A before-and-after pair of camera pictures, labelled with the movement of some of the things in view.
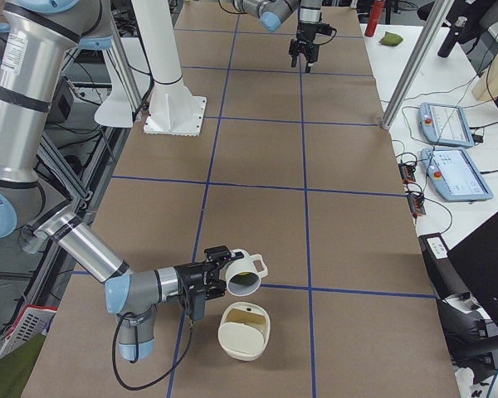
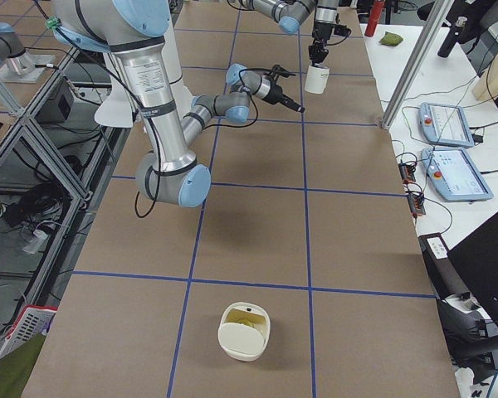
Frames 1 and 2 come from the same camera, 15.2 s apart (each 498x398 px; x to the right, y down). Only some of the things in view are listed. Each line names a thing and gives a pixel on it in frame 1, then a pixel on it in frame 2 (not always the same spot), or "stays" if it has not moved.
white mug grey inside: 242,279 → 316,79
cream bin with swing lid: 243,330 stays
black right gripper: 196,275 → 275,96
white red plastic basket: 34,322 stays
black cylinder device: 451,37 stays
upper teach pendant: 445,125 stays
